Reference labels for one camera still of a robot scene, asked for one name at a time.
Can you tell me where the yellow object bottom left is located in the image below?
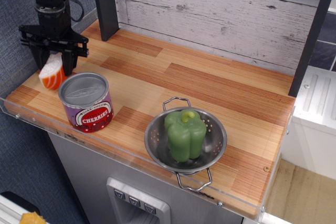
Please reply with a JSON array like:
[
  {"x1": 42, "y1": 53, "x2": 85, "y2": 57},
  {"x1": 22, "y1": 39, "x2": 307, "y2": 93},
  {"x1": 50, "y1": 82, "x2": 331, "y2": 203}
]
[{"x1": 19, "y1": 212, "x2": 47, "y2": 224}]

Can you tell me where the orange white toy bread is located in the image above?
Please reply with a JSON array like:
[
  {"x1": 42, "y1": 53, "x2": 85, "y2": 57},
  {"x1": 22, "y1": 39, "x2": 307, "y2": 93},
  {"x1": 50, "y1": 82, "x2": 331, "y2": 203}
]
[{"x1": 39, "y1": 53, "x2": 67, "y2": 90}]

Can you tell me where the cherries tin can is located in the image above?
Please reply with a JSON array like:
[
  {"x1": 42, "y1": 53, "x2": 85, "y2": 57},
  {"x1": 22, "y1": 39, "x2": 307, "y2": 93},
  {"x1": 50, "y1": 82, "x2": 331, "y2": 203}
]
[{"x1": 58, "y1": 72, "x2": 114, "y2": 133}]

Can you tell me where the silver toy fridge cabinet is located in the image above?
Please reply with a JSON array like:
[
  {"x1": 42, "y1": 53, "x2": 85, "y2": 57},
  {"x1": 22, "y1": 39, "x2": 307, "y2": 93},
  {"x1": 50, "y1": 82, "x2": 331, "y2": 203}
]
[{"x1": 49, "y1": 133, "x2": 243, "y2": 223}]

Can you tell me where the dark right support post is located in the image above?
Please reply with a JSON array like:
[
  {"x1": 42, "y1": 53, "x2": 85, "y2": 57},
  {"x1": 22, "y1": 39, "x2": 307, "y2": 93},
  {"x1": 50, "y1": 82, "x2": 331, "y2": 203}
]
[{"x1": 288, "y1": 0, "x2": 332, "y2": 98}]

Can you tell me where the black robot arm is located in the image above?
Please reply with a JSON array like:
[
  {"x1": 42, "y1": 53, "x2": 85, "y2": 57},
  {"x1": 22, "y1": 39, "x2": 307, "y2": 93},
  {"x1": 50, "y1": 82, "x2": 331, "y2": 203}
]
[{"x1": 19, "y1": 0, "x2": 89, "y2": 76}]

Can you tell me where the steel colander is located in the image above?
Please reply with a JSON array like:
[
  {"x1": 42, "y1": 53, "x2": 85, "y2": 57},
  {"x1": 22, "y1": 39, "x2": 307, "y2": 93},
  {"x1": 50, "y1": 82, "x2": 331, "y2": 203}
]
[{"x1": 144, "y1": 103, "x2": 227, "y2": 192}]

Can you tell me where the black cable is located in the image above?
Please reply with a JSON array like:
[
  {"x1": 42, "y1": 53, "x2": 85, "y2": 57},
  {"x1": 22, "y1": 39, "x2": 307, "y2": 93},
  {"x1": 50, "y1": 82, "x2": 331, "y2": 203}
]
[{"x1": 67, "y1": 0, "x2": 85, "y2": 23}]

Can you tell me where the green toy bell pepper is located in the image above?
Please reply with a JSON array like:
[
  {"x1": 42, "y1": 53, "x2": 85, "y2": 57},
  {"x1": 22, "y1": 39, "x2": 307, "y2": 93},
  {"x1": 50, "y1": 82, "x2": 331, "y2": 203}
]
[{"x1": 164, "y1": 109, "x2": 207, "y2": 162}]

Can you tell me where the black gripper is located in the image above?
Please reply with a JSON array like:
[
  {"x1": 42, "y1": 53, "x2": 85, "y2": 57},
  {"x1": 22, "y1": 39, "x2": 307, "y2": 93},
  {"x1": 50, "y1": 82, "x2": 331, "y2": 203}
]
[{"x1": 18, "y1": 7, "x2": 89, "y2": 76}]

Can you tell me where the white toy sink counter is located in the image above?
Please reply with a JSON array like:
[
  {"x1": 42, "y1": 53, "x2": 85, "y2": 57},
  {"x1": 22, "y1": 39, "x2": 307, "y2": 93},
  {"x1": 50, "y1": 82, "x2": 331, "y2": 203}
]
[{"x1": 280, "y1": 66, "x2": 335, "y2": 179}]

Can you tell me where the dark left support post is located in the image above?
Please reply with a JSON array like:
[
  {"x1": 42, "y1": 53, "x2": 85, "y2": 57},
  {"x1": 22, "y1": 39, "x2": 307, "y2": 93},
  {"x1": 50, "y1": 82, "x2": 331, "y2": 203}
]
[{"x1": 95, "y1": 0, "x2": 119, "y2": 41}]

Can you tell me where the dark support post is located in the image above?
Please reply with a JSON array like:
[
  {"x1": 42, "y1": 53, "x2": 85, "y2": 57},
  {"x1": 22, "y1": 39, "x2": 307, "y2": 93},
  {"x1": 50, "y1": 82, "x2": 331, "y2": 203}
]
[
  {"x1": 95, "y1": 0, "x2": 119, "y2": 41},
  {"x1": 288, "y1": 0, "x2": 332, "y2": 98}
]

